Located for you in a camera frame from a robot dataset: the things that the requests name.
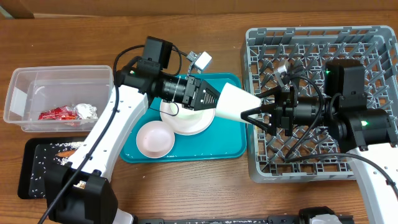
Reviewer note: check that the large white plate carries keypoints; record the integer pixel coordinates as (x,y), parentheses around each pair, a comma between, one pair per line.
(185,127)

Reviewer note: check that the clear plastic bin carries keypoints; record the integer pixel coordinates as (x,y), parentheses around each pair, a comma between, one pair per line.
(34,90)

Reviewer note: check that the aluminium foil ball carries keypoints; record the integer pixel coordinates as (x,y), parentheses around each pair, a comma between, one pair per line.
(86,111)

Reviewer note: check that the pink bowl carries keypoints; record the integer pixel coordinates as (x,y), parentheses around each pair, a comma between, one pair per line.
(155,139)

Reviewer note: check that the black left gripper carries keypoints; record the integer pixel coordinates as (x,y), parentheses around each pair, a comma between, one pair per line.
(196,102)

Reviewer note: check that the rice and food scraps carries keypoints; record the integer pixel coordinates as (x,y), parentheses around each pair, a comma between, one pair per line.
(44,157)

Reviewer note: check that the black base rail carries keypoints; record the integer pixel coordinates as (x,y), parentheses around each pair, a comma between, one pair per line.
(305,216)

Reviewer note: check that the black tray bin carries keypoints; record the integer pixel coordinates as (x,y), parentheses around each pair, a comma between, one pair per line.
(27,162)

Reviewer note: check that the teal plastic tray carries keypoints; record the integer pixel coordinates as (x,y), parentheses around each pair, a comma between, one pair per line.
(222,139)

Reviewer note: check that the orange carrot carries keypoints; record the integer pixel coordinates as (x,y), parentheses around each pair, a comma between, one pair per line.
(66,153)

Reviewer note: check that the grey dish rack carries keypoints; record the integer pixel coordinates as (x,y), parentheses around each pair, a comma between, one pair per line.
(310,48)

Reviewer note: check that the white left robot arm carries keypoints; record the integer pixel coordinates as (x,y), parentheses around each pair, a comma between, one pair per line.
(80,191)

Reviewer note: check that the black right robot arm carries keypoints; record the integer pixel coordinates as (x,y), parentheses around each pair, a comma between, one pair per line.
(366,137)

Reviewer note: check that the small white plate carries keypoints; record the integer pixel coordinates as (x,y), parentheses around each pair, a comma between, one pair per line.
(182,113)

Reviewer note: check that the white cup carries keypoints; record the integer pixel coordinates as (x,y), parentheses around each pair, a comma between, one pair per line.
(233,101)

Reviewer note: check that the red snack wrapper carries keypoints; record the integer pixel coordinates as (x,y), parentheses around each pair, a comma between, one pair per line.
(60,113)

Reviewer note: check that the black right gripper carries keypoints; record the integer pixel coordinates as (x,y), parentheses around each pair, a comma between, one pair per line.
(282,118)

